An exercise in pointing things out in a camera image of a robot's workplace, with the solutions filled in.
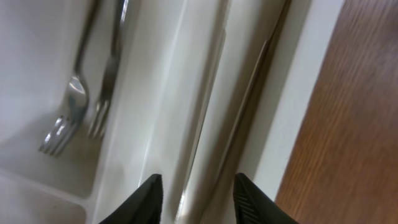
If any white plastic cutlery tray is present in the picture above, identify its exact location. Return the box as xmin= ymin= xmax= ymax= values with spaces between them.
xmin=1 ymin=0 xmax=343 ymax=223

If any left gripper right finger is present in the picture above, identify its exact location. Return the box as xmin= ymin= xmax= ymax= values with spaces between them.
xmin=233 ymin=173 xmax=298 ymax=224

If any metal fork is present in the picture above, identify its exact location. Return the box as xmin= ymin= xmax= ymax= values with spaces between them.
xmin=38 ymin=0 xmax=101 ymax=157
xmin=88 ymin=0 xmax=129 ymax=139

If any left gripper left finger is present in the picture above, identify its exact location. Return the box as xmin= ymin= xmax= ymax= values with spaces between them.
xmin=99 ymin=174 xmax=164 ymax=224

